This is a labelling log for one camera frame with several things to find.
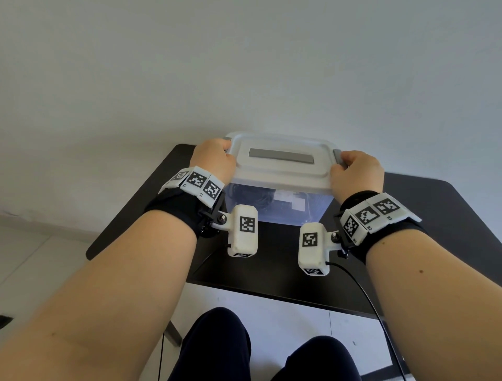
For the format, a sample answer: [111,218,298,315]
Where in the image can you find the person's left hand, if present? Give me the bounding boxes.
[189,138,237,185]

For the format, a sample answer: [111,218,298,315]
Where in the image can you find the person's right hand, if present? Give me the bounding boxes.
[330,150,385,205]

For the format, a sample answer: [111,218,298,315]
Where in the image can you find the white storage box lid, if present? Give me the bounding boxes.
[224,131,347,195]

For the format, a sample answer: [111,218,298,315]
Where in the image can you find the person's right forearm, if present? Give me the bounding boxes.
[365,228,502,381]

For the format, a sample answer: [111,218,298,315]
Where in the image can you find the person's left forearm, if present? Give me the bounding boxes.
[0,210,197,381]

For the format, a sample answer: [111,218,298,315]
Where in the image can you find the white marker wristband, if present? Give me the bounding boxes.
[339,192,422,246]
[158,166,225,209]

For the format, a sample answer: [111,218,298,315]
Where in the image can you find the small white packet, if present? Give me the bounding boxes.
[275,191,307,212]

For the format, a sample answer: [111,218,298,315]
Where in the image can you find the clear plastic storage box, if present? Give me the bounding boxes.
[224,181,335,227]

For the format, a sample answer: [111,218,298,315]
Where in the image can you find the grey table leg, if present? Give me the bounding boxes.
[165,320,183,348]

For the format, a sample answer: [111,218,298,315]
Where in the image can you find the person's left leg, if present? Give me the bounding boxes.
[168,307,252,381]

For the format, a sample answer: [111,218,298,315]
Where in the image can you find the person's leg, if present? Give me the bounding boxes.
[271,335,362,381]
[168,307,252,381]

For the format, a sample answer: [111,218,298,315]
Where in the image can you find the person's right leg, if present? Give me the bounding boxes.
[271,335,362,381]

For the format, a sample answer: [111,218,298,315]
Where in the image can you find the black cable bundle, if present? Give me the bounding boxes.
[231,184,276,210]

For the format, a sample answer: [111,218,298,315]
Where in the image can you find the black wrist strap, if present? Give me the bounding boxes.
[143,192,227,239]
[333,191,428,266]

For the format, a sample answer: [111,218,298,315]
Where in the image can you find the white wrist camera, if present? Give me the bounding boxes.
[228,205,259,258]
[298,222,332,276]

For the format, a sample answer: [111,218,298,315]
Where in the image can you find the thin black cable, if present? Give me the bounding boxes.
[329,261,408,381]
[157,250,215,381]

